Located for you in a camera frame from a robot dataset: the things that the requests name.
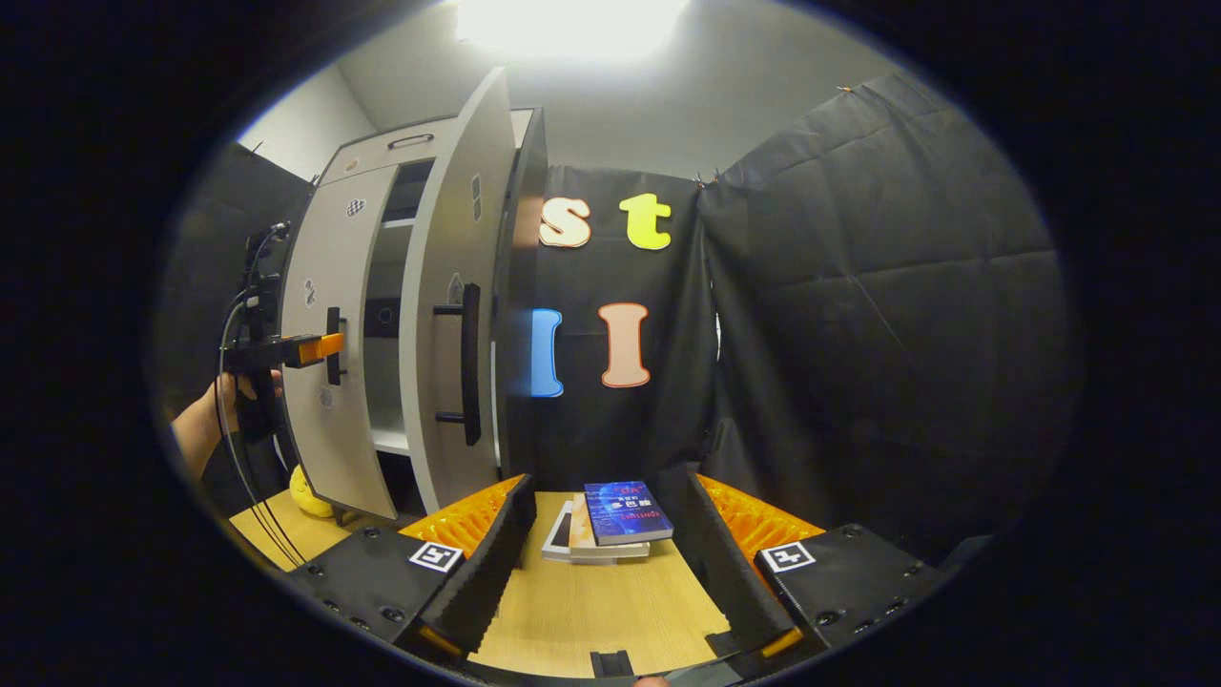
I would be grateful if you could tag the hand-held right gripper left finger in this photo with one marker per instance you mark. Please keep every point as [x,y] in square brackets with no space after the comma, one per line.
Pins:
[491,572]

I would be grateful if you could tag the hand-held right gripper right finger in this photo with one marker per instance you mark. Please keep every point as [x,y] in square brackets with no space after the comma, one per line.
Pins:
[730,572]

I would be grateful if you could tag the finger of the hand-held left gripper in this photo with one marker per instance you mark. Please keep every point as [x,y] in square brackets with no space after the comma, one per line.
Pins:
[320,349]

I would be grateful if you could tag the grey shoe cabinet door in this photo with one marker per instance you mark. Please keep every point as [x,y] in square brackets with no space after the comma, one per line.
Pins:
[420,239]
[334,239]

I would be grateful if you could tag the grey double-door shoe cabinet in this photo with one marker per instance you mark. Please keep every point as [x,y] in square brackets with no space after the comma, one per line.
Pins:
[523,334]

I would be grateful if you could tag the grey cabinet drawer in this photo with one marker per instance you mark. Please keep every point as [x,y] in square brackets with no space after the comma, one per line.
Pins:
[382,153]

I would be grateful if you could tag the white book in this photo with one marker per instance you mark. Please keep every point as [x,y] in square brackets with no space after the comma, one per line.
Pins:
[558,534]

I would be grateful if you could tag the blue book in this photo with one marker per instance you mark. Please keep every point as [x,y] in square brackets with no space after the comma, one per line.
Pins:
[625,510]

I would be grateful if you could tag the yellow plush toy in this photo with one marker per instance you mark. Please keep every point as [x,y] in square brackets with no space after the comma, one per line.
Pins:
[307,496]

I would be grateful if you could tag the black backdrop cloth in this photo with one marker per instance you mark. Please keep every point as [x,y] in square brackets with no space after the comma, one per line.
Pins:
[858,334]

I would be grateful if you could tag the large ceiling light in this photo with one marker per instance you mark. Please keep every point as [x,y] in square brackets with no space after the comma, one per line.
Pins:
[572,24]

